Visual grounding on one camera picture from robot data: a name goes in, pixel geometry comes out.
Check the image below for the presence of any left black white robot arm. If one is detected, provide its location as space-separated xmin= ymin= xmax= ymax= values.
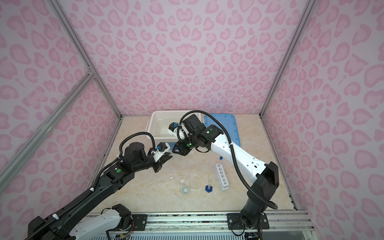
xmin=27 ymin=142 xmax=172 ymax=240

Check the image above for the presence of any blue plastic bin lid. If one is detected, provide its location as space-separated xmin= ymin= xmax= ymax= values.
xmin=203 ymin=114 xmax=241 ymax=154

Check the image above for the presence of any white plastic storage bin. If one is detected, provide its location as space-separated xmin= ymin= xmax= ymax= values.
xmin=145 ymin=110 xmax=189 ymax=149

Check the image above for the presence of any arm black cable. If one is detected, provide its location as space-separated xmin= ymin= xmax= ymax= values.
xmin=179 ymin=109 xmax=279 ymax=210
xmin=22 ymin=131 xmax=157 ymax=240

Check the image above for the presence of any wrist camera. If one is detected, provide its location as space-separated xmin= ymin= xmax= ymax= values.
xmin=153 ymin=142 xmax=172 ymax=162
xmin=168 ymin=122 xmax=179 ymax=135

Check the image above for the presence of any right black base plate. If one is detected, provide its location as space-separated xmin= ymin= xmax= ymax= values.
xmin=226 ymin=213 xmax=270 ymax=230

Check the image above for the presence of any blue base graduated cylinder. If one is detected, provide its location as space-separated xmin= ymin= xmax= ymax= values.
xmin=205 ymin=179 xmax=213 ymax=193

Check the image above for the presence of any white test tube rack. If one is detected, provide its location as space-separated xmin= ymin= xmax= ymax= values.
xmin=214 ymin=163 xmax=230 ymax=191

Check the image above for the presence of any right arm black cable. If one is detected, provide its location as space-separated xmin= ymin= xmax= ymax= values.
xmin=179 ymin=109 xmax=279 ymax=210

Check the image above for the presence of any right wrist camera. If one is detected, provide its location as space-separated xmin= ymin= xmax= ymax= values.
xmin=168 ymin=122 xmax=179 ymax=135

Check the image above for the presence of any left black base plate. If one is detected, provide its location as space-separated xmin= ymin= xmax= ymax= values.
xmin=109 ymin=214 xmax=148 ymax=232

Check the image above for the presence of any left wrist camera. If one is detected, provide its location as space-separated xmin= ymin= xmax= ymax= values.
xmin=153 ymin=142 xmax=172 ymax=162

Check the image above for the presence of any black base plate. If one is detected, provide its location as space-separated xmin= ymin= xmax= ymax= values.
xmin=109 ymin=214 xmax=148 ymax=232
xmin=226 ymin=213 xmax=270 ymax=230

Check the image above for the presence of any clear petri dish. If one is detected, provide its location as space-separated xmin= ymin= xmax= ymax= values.
xmin=188 ymin=173 xmax=204 ymax=191

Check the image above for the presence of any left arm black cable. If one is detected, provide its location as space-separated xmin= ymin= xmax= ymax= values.
xmin=22 ymin=131 xmax=157 ymax=240

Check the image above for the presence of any aluminium mounting rail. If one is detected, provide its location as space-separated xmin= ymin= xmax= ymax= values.
xmin=55 ymin=209 xmax=319 ymax=240

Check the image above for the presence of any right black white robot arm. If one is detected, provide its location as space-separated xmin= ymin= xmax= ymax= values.
xmin=168 ymin=111 xmax=280 ymax=229

